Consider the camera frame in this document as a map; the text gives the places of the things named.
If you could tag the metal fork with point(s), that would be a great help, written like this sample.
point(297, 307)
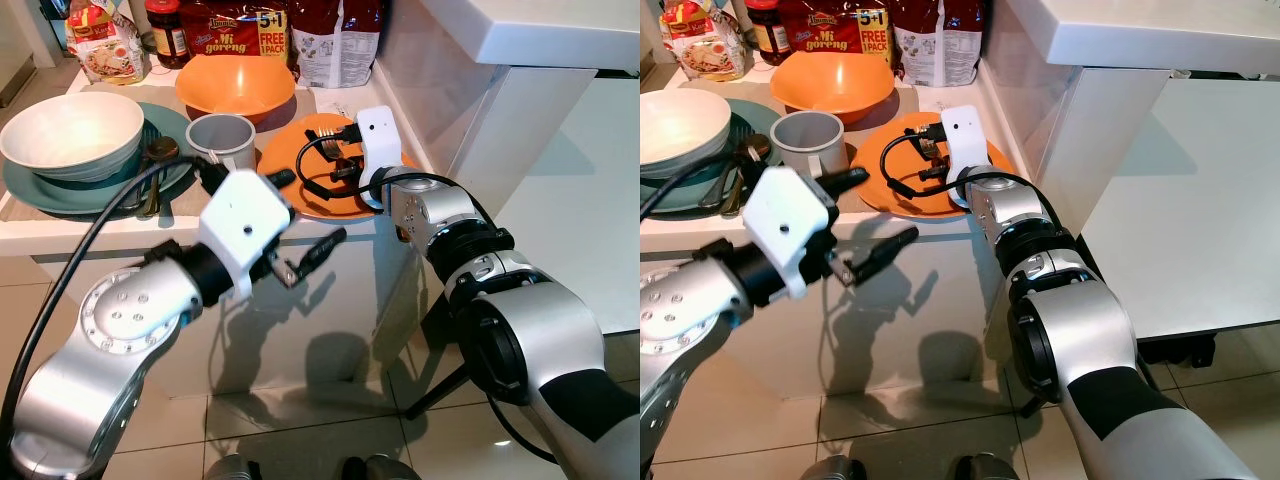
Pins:
point(330, 140)

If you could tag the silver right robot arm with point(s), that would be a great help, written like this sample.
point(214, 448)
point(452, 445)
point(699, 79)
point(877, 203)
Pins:
point(545, 340)
point(1090, 330)

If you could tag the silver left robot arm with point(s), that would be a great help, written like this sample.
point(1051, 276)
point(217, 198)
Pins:
point(110, 320)
point(680, 320)

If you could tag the orange plate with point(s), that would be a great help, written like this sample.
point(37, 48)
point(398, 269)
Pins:
point(1000, 160)
point(285, 160)

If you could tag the grey mug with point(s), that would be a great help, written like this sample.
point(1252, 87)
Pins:
point(222, 140)
point(810, 140)

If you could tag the metal spoon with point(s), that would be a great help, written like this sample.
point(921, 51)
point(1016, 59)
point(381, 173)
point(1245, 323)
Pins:
point(160, 150)
point(750, 150)

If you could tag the orange bowl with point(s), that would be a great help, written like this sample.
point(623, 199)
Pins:
point(830, 80)
point(235, 85)

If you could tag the red and white food bag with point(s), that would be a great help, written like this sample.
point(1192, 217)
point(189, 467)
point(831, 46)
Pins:
point(935, 40)
point(335, 40)

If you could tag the teal plate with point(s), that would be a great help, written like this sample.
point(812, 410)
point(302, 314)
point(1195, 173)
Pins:
point(60, 195)
point(690, 195)

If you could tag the red mi goreng noodle pack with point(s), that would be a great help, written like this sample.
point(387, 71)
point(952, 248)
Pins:
point(235, 25)
point(830, 22)

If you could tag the red-lidded sauce jar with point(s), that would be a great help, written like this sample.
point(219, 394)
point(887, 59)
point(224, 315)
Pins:
point(167, 35)
point(765, 35)

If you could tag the white ceramic bowl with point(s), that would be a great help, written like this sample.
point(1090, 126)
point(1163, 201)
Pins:
point(70, 130)
point(680, 125)

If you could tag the black stand leg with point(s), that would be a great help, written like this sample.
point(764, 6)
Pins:
point(1035, 402)
point(435, 392)

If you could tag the noodle packet with food picture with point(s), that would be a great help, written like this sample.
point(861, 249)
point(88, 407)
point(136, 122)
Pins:
point(105, 45)
point(705, 40)

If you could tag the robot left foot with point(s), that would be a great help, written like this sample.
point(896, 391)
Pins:
point(840, 469)
point(232, 469)

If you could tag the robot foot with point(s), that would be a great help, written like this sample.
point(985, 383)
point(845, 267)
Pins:
point(380, 469)
point(840, 469)
point(232, 469)
point(988, 468)

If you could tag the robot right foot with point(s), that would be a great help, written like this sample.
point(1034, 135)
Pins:
point(380, 469)
point(988, 468)

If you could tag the white counter slab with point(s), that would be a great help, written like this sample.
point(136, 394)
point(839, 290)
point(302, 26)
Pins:
point(1150, 30)
point(540, 30)

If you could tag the white side table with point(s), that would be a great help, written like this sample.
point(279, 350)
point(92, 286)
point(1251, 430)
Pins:
point(1190, 200)

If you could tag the black table foot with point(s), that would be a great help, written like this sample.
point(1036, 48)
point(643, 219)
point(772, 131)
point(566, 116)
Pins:
point(1180, 352)

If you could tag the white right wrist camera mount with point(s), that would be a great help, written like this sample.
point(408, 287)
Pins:
point(962, 138)
point(378, 140)

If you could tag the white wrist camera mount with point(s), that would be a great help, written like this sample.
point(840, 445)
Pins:
point(962, 138)
point(785, 222)
point(240, 225)
point(378, 140)

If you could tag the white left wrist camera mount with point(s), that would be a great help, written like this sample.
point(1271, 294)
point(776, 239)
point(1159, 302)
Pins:
point(240, 225)
point(785, 222)

